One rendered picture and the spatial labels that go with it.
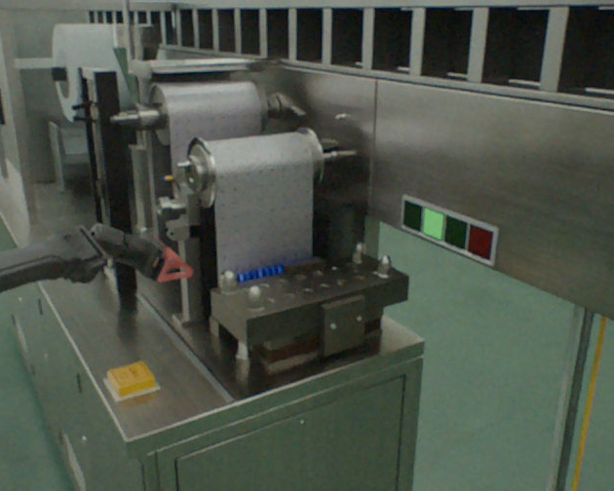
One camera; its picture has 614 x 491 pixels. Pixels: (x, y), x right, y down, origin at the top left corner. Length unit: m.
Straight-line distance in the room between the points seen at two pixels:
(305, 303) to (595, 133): 0.60
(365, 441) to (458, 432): 1.27
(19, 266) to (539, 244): 0.82
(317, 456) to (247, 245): 0.46
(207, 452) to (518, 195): 0.71
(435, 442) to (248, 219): 1.51
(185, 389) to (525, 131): 0.75
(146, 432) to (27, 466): 1.53
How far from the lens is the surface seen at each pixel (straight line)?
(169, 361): 1.31
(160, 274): 1.23
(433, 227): 1.23
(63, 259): 1.11
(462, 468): 2.50
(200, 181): 1.29
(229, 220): 1.31
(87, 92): 1.66
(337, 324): 1.27
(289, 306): 1.22
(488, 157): 1.12
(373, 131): 1.35
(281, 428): 1.26
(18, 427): 2.85
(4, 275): 1.03
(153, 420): 1.15
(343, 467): 1.43
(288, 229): 1.39
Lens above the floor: 1.56
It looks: 20 degrees down
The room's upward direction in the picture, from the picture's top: straight up
